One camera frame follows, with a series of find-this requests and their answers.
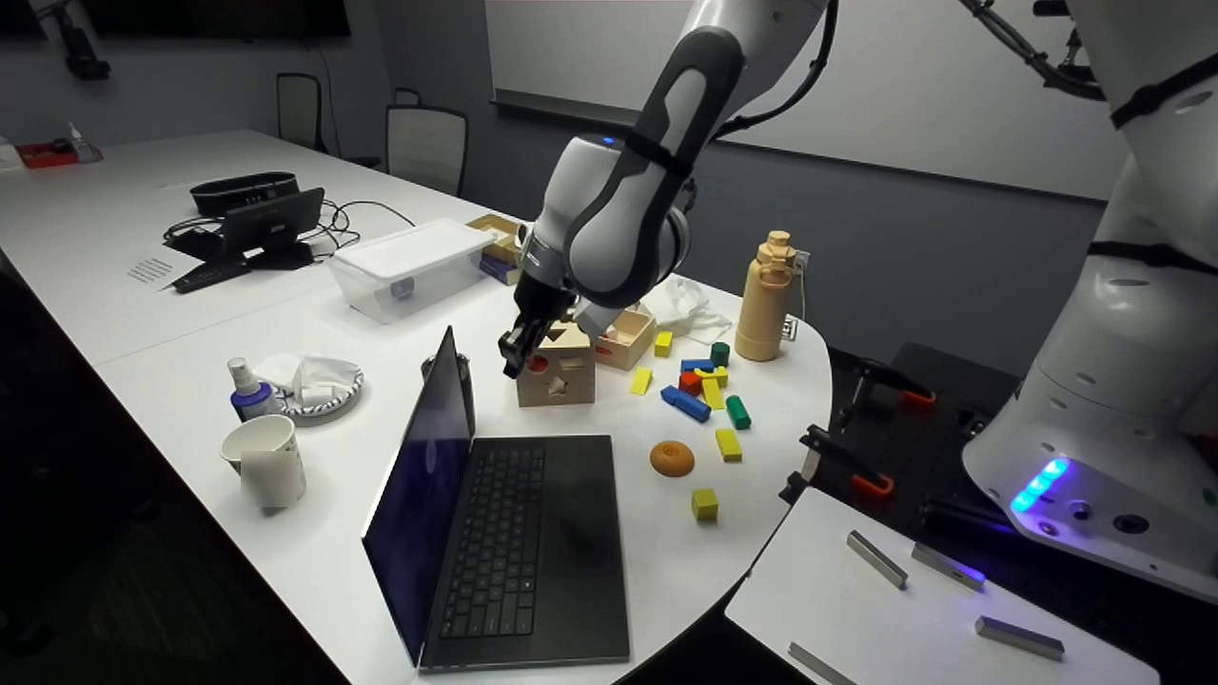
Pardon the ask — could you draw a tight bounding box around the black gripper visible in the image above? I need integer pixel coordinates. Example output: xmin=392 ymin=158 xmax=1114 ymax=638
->
xmin=495 ymin=269 xmax=571 ymax=380

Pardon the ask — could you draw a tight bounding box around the silver Dell laptop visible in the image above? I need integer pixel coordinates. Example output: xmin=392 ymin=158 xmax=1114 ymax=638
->
xmin=359 ymin=323 xmax=636 ymax=674

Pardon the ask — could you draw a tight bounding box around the open cardboard box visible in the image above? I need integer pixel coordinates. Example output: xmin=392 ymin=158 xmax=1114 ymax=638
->
xmin=464 ymin=210 xmax=533 ymax=285

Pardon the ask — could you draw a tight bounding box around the wooden shape sorter box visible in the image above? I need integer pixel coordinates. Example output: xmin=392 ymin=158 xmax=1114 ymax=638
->
xmin=511 ymin=318 xmax=598 ymax=412

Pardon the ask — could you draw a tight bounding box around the small wooden box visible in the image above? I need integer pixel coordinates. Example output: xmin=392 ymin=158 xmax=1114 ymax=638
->
xmin=590 ymin=305 xmax=660 ymax=371

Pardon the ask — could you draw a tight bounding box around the white plastic tray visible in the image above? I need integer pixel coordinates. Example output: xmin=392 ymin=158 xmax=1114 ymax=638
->
xmin=325 ymin=215 xmax=495 ymax=326

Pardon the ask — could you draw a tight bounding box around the long blue block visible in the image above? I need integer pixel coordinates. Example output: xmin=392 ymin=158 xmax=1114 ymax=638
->
xmin=660 ymin=384 xmax=716 ymax=425

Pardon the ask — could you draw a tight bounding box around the clear plastic wrapper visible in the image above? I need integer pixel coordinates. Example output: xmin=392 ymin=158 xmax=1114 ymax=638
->
xmin=638 ymin=274 xmax=742 ymax=341

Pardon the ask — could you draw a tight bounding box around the orange ball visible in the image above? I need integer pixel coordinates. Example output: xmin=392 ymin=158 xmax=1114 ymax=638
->
xmin=648 ymin=438 xmax=702 ymax=484

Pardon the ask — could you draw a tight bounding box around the clear plastic lid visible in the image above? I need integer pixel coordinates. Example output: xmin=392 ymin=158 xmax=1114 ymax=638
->
xmin=253 ymin=355 xmax=369 ymax=425

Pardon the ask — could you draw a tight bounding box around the gray office chair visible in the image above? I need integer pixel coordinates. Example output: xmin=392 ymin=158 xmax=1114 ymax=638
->
xmin=270 ymin=69 xmax=329 ymax=151
xmin=379 ymin=86 xmax=471 ymax=197

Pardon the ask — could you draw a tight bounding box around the tan wooden bottle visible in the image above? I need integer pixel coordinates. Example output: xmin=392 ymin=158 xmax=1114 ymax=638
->
xmin=732 ymin=228 xmax=815 ymax=366

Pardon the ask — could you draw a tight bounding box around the patterned paper cup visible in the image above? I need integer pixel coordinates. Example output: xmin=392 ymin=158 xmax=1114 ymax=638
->
xmin=218 ymin=412 xmax=308 ymax=516

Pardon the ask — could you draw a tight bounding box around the black tablet stand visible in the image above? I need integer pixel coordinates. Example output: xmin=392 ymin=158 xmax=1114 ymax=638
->
xmin=164 ymin=181 xmax=329 ymax=296

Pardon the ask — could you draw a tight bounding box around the black case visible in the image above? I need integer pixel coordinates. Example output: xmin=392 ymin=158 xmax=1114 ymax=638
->
xmin=185 ymin=166 xmax=300 ymax=220

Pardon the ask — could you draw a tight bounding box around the white board panel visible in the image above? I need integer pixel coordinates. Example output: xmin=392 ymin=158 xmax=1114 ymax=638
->
xmin=722 ymin=485 xmax=1160 ymax=685

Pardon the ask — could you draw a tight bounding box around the gray metal bar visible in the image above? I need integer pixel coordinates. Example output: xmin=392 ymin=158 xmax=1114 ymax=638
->
xmin=972 ymin=612 xmax=1071 ymax=666
xmin=785 ymin=638 xmax=855 ymax=685
xmin=909 ymin=539 xmax=991 ymax=597
xmin=846 ymin=527 xmax=912 ymax=593

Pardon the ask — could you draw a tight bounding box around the black robot stand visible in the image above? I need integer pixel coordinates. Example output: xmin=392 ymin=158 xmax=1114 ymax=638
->
xmin=759 ymin=338 xmax=1218 ymax=685

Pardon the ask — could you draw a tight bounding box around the red booklet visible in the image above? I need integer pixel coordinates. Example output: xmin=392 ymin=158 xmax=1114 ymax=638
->
xmin=10 ymin=130 xmax=88 ymax=171

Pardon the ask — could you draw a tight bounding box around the wall whiteboard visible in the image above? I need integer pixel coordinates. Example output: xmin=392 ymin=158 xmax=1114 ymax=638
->
xmin=482 ymin=0 xmax=1118 ymax=200

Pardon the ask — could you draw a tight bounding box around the black orange-handled clamp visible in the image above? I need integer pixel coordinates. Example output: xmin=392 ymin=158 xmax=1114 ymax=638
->
xmin=830 ymin=346 xmax=945 ymax=423
xmin=777 ymin=423 xmax=897 ymax=506

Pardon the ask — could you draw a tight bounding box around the black wall screen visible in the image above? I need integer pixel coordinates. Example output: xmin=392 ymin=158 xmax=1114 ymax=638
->
xmin=88 ymin=0 xmax=354 ymax=41

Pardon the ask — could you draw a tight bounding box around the black mounted camera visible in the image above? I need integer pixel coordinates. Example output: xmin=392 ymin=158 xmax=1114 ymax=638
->
xmin=27 ymin=0 xmax=109 ymax=85

